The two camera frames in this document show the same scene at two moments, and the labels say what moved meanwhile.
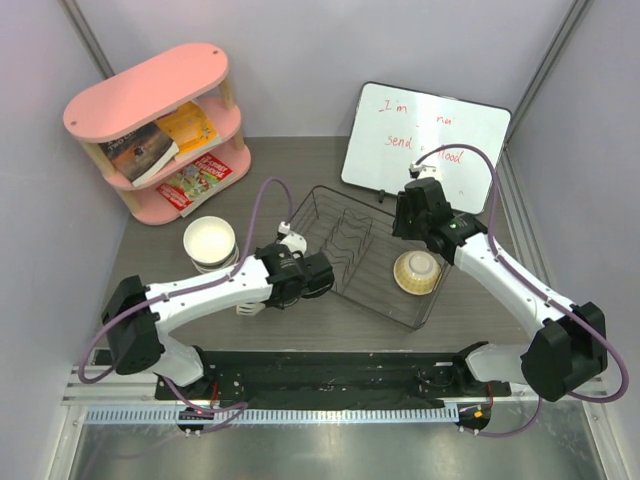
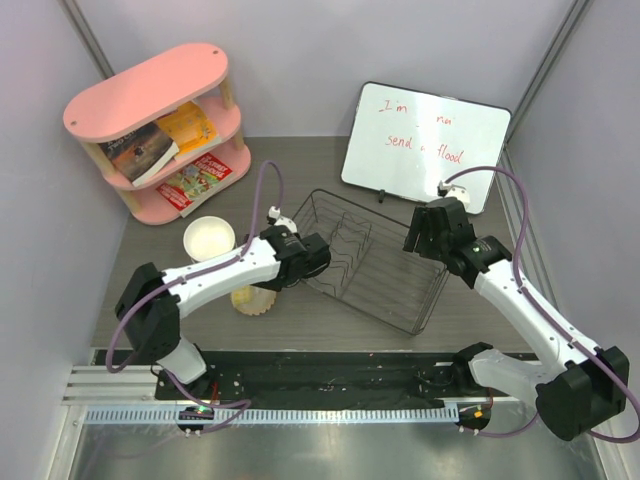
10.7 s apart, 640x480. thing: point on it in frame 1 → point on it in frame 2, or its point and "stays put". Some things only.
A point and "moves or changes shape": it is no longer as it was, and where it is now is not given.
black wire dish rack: x=357 y=240 stays put
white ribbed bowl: x=209 y=240 stays put
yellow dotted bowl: x=417 y=272 moves or changes shape
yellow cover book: x=189 y=128 stays put
